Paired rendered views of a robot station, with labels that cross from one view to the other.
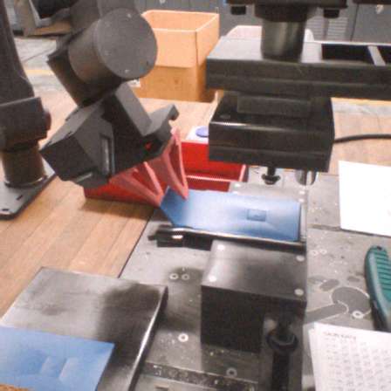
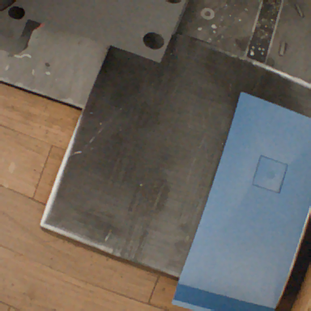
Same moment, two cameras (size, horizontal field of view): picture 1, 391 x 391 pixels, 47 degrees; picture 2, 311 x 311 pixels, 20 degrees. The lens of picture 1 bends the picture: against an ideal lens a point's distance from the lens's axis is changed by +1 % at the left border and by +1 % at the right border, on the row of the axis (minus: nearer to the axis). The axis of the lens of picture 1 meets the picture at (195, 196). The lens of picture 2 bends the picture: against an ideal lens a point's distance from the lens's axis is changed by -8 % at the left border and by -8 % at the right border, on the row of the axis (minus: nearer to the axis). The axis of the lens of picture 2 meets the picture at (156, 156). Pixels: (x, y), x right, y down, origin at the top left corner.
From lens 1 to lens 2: 50 cm
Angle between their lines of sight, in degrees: 59
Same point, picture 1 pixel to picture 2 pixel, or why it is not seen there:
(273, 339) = not seen: outside the picture
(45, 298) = (124, 208)
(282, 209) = not seen: outside the picture
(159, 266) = (47, 36)
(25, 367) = (268, 210)
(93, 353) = (254, 119)
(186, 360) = (244, 16)
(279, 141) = not seen: outside the picture
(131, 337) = (226, 70)
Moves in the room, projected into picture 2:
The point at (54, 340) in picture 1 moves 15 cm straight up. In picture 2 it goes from (227, 178) to (259, 107)
